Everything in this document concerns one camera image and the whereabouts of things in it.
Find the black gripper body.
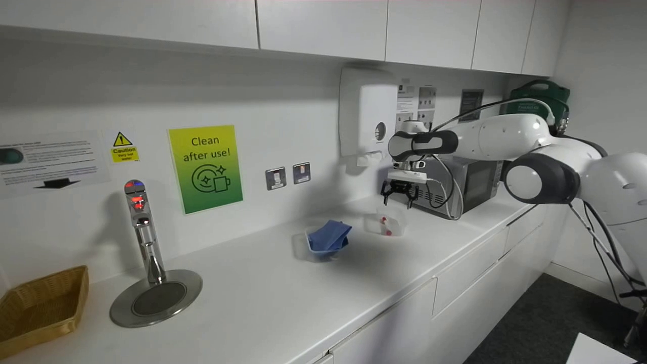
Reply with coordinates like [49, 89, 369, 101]
[397, 155, 435, 197]

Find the silver microwave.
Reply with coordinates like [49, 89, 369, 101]
[403, 152, 506, 221]

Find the white notice with grey pictures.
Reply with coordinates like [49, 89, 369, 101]
[395, 83, 439, 136]

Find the white paper towel dispenser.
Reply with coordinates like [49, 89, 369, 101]
[337, 66, 400, 169]

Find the blue cloth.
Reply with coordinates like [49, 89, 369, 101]
[306, 218, 354, 260]

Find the white lower cabinet front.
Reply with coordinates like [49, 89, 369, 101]
[312, 275, 440, 364]
[501, 201, 573, 320]
[430, 228, 512, 364]

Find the white upper cabinet door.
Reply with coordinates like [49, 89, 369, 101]
[472, 0, 538, 77]
[521, 0, 573, 79]
[257, 0, 391, 63]
[0, 0, 261, 50]
[384, 0, 483, 70]

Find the green bag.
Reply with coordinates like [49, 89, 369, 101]
[501, 79, 573, 133]

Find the green clean after use poster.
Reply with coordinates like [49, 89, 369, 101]
[165, 123, 245, 216]

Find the white floor board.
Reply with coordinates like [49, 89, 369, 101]
[567, 331, 639, 364]

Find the chrome water tap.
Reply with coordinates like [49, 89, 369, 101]
[121, 179, 169, 287]

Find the yellow warning sign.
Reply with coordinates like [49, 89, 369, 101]
[110, 129, 141, 163]

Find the round steel drain plate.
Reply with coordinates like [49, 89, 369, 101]
[108, 266, 205, 330]

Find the white notice with green oval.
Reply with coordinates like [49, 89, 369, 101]
[0, 137, 110, 190]

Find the wicker basket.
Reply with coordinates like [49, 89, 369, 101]
[0, 263, 92, 360]

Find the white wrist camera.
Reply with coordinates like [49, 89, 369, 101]
[384, 169, 430, 187]

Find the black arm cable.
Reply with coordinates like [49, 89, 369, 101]
[416, 95, 565, 214]

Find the black wall plate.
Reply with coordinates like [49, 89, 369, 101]
[460, 87, 488, 123]

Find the silver wall switch plate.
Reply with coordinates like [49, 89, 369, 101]
[291, 161, 314, 187]
[264, 165, 289, 193]

